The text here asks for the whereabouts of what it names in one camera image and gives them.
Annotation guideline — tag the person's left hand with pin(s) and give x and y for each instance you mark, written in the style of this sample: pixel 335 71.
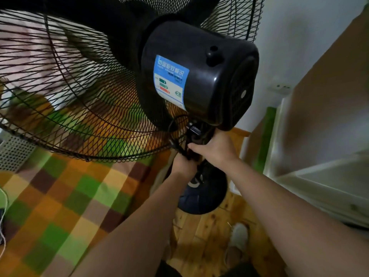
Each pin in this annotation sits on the person's left hand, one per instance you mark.
pixel 184 168

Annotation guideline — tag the person's right hand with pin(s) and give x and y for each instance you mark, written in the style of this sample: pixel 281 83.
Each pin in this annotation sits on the person's right hand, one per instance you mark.
pixel 219 150

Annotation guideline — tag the black fan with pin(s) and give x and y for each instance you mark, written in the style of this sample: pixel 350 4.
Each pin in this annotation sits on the black fan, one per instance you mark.
pixel 201 77

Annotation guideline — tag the person's left forearm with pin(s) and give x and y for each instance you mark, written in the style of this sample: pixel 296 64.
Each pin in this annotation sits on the person's left forearm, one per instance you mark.
pixel 138 233

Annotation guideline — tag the person's right forearm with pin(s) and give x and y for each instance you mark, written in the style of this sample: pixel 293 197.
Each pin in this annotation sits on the person's right forearm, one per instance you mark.
pixel 302 227

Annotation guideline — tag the green panel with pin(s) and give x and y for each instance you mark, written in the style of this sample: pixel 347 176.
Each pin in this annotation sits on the green panel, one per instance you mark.
pixel 266 135

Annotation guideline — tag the white perforated shoe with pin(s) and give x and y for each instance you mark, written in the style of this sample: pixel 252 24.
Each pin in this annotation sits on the white perforated shoe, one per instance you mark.
pixel 239 236

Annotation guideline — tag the white chest of drawers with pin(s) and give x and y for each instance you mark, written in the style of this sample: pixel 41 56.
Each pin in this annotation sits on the white chest of drawers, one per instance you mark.
pixel 317 184

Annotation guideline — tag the plaid bed sheet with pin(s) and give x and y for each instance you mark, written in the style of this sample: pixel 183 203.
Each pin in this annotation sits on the plaid bed sheet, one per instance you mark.
pixel 57 213

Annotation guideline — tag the white plastic basket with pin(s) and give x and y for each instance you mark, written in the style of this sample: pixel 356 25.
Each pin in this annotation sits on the white plastic basket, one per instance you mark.
pixel 14 155

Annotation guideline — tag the white wall socket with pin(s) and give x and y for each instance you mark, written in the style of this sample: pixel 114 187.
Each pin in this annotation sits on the white wall socket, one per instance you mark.
pixel 281 87

